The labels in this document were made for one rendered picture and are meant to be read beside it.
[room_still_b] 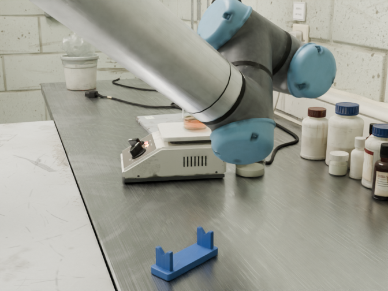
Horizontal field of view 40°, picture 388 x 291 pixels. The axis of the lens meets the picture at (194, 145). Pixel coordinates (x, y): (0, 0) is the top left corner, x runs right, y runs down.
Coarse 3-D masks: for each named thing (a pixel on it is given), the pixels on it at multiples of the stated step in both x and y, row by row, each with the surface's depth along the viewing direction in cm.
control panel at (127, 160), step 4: (148, 136) 111; (140, 140) 111; (144, 140) 110; (148, 140) 108; (152, 140) 106; (144, 144) 107; (148, 144) 105; (152, 144) 104; (128, 148) 111; (148, 148) 103; (152, 148) 102; (124, 152) 110; (128, 152) 108; (144, 152) 102; (148, 152) 101; (124, 156) 107; (128, 156) 106; (140, 156) 101; (124, 160) 105; (128, 160) 104; (132, 160) 102; (136, 160) 101; (124, 164) 103; (128, 164) 101
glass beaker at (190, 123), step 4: (184, 112) 104; (184, 116) 104; (188, 116) 103; (192, 116) 103; (184, 120) 104; (188, 120) 103; (192, 120) 103; (196, 120) 103; (184, 124) 104; (188, 124) 104; (192, 124) 103; (196, 124) 103; (200, 124) 103; (184, 128) 105; (188, 128) 104; (192, 128) 104; (196, 128) 103; (200, 128) 104; (204, 128) 104
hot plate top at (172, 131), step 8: (160, 128) 107; (168, 128) 107; (176, 128) 107; (208, 128) 107; (168, 136) 101; (176, 136) 101; (184, 136) 101; (192, 136) 101; (200, 136) 101; (208, 136) 101
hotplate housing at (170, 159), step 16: (160, 144) 102; (176, 144) 102; (192, 144) 102; (208, 144) 102; (144, 160) 100; (160, 160) 100; (176, 160) 101; (192, 160) 101; (208, 160) 102; (128, 176) 100; (144, 176) 101; (160, 176) 102; (176, 176) 102; (192, 176) 103; (208, 176) 103; (224, 176) 104
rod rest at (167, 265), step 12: (204, 240) 73; (156, 252) 68; (168, 252) 67; (180, 252) 72; (192, 252) 72; (204, 252) 72; (216, 252) 73; (156, 264) 69; (168, 264) 67; (180, 264) 69; (192, 264) 70; (168, 276) 67
